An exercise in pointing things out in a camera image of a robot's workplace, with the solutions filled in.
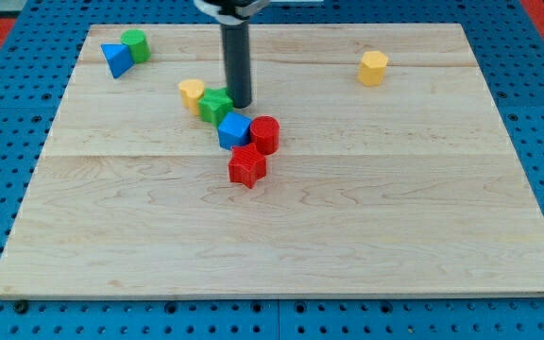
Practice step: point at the yellow heart block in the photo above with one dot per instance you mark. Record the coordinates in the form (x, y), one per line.
(191, 91)

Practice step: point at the red cylinder block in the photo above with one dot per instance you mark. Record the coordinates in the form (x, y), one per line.
(265, 134)

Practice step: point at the yellow hexagon block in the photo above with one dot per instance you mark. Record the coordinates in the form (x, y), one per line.
(372, 68)

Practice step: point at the green star block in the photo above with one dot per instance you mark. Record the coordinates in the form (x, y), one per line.
(214, 105)

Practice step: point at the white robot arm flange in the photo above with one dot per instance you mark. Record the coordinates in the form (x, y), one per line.
(231, 12)

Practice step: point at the green cylinder block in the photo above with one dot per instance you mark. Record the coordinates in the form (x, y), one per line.
(136, 40)

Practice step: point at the blue cube block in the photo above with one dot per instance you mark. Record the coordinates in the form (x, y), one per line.
(234, 130)

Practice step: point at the blue triangle block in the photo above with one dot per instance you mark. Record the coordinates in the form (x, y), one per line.
(118, 57)

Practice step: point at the red star block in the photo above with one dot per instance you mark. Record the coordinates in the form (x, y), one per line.
(246, 165)

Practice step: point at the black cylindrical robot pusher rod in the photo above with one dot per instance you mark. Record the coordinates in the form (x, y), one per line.
(236, 55)

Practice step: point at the light wooden board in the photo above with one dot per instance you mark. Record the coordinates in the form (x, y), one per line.
(408, 189)

